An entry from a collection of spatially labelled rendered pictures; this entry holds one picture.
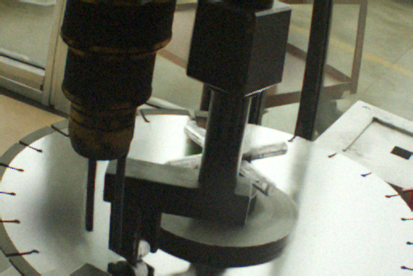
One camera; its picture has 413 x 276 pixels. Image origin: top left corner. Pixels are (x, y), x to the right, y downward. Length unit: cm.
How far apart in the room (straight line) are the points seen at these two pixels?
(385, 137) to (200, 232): 41
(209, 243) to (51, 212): 11
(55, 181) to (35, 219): 6
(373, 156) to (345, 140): 4
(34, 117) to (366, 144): 50
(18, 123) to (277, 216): 64
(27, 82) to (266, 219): 73
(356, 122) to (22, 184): 45
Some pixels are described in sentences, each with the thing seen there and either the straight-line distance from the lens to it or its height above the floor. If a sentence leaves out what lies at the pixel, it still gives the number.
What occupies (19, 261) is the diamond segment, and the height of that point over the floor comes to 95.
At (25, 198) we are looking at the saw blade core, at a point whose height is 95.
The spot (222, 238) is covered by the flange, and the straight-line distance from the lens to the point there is 61.
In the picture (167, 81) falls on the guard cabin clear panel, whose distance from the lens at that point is 120.
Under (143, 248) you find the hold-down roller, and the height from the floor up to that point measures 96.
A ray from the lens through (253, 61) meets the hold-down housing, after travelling 51.
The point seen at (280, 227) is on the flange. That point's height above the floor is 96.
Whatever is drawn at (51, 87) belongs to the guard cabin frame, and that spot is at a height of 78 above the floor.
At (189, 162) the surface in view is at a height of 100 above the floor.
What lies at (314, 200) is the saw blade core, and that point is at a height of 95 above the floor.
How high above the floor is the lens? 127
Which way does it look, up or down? 24 degrees down
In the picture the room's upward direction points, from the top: 9 degrees clockwise
